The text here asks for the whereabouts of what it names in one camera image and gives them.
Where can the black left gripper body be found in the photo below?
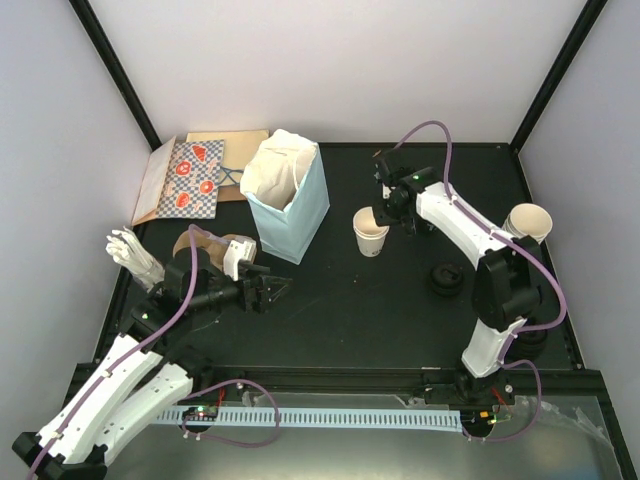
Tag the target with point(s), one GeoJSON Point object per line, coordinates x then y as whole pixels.
{"type": "Point", "coordinates": [252, 302]}

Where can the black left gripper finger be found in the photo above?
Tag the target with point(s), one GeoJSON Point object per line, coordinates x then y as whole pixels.
{"type": "Point", "coordinates": [254, 271]}
{"type": "Point", "coordinates": [275, 287]}

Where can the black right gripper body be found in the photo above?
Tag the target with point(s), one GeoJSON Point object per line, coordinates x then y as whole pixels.
{"type": "Point", "coordinates": [391, 214]}

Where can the light blue paper bag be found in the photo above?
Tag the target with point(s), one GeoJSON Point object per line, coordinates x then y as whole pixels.
{"type": "Point", "coordinates": [285, 185]}

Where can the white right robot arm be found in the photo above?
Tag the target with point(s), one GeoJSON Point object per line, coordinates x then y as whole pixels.
{"type": "Point", "coordinates": [507, 287]}

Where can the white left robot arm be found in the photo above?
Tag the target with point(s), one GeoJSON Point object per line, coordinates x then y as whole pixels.
{"type": "Point", "coordinates": [151, 365]}

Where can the brown kraft paper bag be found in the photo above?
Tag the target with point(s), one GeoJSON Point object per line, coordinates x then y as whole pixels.
{"type": "Point", "coordinates": [230, 193]}

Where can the blue checkered paper bag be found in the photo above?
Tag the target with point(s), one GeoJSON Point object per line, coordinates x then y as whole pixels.
{"type": "Point", "coordinates": [194, 177]}

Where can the tan kraft paper bag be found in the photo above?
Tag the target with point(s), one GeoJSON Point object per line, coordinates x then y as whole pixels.
{"type": "Point", "coordinates": [239, 149]}

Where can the tall stack of paper cups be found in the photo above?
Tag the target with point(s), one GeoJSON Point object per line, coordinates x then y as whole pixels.
{"type": "Point", "coordinates": [528, 219]}

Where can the small electronics board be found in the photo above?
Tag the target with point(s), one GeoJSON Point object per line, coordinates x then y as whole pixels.
{"type": "Point", "coordinates": [200, 413]}

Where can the white orange-edged paper bag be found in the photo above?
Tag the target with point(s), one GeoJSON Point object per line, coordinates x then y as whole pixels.
{"type": "Point", "coordinates": [151, 188]}

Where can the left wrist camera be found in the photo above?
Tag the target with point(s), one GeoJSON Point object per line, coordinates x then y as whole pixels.
{"type": "Point", "coordinates": [239, 250]}

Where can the light blue slotted cable duct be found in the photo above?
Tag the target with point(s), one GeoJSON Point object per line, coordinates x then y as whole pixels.
{"type": "Point", "coordinates": [331, 418]}

